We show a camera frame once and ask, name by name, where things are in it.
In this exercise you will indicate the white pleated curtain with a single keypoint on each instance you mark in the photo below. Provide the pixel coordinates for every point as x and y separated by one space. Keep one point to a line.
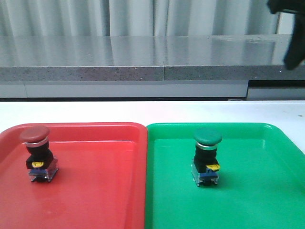
136 17

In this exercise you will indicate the red mushroom push button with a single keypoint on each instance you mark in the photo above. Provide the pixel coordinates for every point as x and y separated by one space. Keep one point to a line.
42 165

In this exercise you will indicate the grey granite counter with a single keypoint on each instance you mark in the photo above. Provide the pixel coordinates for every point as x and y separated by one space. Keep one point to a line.
81 68

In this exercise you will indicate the red plastic tray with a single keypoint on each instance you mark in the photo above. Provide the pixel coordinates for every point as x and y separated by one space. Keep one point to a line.
100 183

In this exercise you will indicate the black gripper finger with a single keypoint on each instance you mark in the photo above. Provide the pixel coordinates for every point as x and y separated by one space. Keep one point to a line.
295 53

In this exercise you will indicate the green mushroom push button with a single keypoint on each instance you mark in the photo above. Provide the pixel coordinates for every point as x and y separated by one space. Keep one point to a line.
204 164

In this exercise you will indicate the green plastic tray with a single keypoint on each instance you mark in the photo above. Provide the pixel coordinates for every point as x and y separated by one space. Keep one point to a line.
261 180

